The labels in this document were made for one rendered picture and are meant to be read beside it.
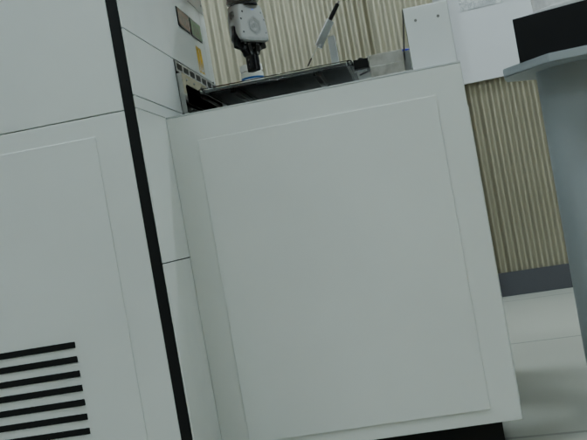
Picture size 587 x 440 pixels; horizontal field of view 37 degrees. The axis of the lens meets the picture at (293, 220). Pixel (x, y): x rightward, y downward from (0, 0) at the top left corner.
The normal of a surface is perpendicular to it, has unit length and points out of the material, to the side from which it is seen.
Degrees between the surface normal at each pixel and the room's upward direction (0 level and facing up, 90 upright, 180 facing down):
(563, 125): 90
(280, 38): 90
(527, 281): 90
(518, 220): 90
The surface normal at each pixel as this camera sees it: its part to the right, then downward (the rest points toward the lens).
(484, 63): -0.28, 0.04
